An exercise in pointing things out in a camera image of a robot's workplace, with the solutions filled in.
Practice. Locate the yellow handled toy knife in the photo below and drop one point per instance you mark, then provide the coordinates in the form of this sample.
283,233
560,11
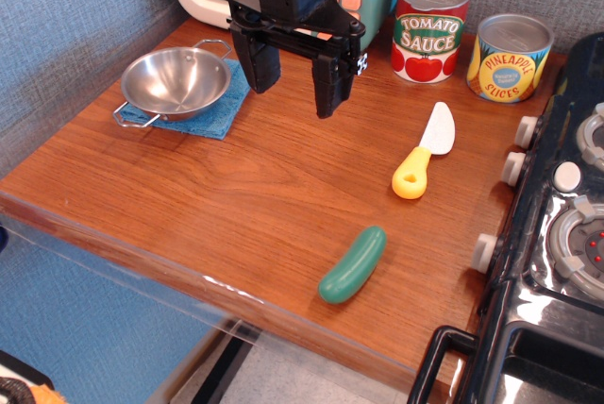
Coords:
410,178

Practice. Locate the pineapple slices can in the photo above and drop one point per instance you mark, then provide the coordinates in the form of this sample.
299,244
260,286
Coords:
509,57

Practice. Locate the green toy cucumber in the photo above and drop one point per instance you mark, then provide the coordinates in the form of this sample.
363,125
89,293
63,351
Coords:
352,271

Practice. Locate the black toy stove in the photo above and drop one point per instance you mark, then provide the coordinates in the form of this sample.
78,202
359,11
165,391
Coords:
540,333

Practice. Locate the tomato sauce can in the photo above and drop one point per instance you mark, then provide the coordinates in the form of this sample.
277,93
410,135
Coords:
427,38

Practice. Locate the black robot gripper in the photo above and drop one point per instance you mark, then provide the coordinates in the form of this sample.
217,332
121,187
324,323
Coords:
307,28

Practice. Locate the small steel two-handled pan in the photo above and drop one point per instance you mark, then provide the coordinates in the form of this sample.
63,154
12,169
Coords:
174,84

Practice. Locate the blue folded cloth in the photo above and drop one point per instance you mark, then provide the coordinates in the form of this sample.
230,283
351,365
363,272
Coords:
213,123

